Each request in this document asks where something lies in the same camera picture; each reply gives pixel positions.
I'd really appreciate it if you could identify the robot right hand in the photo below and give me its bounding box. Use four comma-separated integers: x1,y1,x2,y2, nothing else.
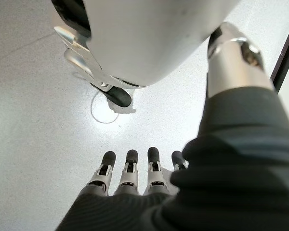
55,22,289,231

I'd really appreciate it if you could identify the dark cabinet toe kick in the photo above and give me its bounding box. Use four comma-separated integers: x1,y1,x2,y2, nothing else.
270,0,289,93

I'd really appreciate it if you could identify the thin floor cable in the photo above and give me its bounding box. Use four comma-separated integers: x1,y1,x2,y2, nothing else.
73,71,120,124

